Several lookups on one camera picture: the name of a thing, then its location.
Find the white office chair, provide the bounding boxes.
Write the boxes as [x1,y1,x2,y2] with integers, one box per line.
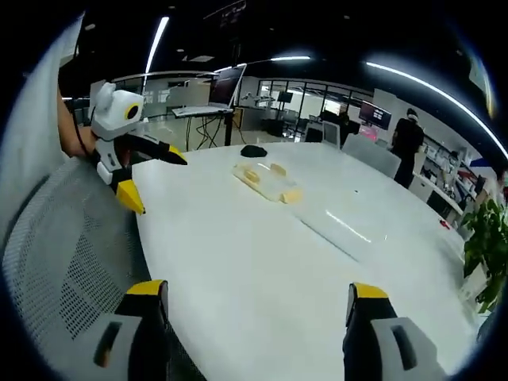
[321,120,343,151]
[341,133,402,179]

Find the white storage shelves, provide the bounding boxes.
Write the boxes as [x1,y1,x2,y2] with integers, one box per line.
[411,138,490,229]

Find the long ceiling light strip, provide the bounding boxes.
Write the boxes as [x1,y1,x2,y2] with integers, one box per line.
[364,60,508,160]
[144,15,171,75]

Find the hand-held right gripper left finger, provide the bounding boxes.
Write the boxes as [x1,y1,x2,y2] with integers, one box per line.
[73,279,172,381]

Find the dark computer monitor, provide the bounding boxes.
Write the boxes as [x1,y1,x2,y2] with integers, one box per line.
[359,100,392,130]

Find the green potted plant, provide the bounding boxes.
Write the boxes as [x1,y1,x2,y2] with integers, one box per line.
[461,197,508,315]

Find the grey mesh office chair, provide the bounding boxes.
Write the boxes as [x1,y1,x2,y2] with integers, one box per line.
[2,158,207,381]

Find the person's white shirt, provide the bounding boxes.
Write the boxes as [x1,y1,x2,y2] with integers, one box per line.
[0,11,87,247]

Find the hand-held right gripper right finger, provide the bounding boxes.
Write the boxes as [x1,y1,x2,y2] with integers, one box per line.
[343,282,449,381]

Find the open silver laptop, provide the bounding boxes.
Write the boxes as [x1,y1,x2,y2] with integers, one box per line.
[171,64,248,118]

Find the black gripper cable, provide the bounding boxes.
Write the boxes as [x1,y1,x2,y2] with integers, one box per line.
[63,97,94,162]

